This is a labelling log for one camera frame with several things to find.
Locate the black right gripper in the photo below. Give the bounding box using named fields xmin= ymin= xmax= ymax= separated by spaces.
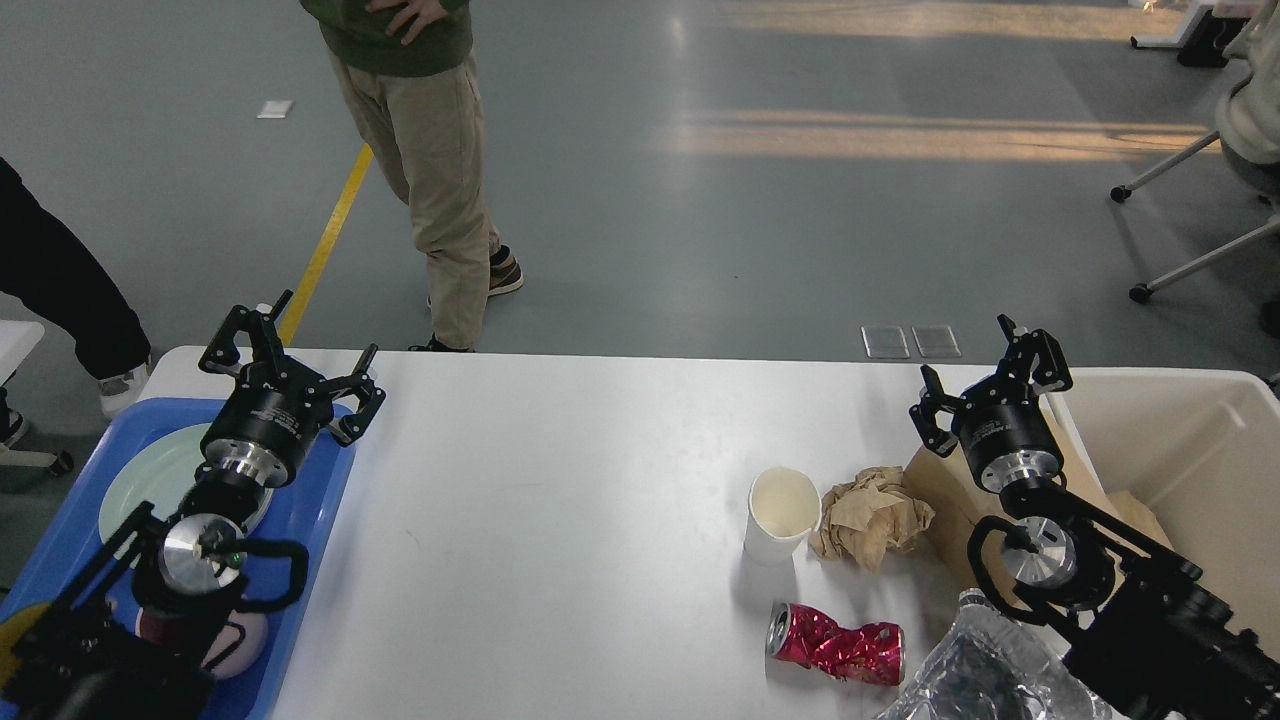
xmin=909 ymin=314 xmax=1074 ymax=495

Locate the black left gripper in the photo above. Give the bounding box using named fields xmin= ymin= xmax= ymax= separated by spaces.
xmin=197 ymin=290 xmax=388 ymax=491

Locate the mint green plate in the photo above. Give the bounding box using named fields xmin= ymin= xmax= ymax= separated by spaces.
xmin=99 ymin=421 xmax=211 ymax=519

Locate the pink mug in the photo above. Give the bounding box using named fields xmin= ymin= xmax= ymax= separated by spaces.
xmin=134 ymin=600 xmax=271 ymax=682

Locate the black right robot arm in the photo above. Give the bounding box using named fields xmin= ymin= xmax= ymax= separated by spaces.
xmin=909 ymin=314 xmax=1279 ymax=719

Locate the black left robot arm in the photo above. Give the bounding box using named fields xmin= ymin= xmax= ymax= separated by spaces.
xmin=3 ymin=292 xmax=387 ymax=719

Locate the brown paper bag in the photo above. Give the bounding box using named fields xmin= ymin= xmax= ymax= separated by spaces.
xmin=902 ymin=401 xmax=1172 ymax=588

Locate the blue plastic tray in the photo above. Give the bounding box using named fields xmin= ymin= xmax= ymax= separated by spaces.
xmin=3 ymin=398 xmax=356 ymax=719

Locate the crumpled brown paper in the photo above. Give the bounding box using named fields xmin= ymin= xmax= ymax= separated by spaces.
xmin=808 ymin=466 xmax=936 ymax=573

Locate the yellow plate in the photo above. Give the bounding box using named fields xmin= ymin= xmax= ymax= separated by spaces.
xmin=99 ymin=511 xmax=134 ymax=560

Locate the beige plastic bin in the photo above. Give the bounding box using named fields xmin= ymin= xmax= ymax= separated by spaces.
xmin=1046 ymin=368 xmax=1279 ymax=657

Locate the white paper cup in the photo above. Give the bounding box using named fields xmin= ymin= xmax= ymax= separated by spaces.
xmin=742 ymin=466 xmax=820 ymax=565

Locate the person in black trousers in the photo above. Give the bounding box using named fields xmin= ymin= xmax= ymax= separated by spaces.
xmin=1 ymin=160 xmax=152 ymax=421

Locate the white side table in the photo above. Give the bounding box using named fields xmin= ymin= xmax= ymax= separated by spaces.
xmin=0 ymin=319 xmax=45 ymax=386

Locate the aluminium foil tray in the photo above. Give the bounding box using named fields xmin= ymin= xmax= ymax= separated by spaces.
xmin=879 ymin=588 xmax=1116 ymax=719

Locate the crushed red can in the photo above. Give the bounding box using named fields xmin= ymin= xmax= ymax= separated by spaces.
xmin=765 ymin=602 xmax=904 ymax=687

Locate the person in green sweater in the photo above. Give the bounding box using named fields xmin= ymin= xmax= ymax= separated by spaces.
xmin=302 ymin=1 xmax=524 ymax=352

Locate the teal cup yellow inside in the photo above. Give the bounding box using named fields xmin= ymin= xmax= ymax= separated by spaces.
xmin=0 ymin=601 xmax=51 ymax=689

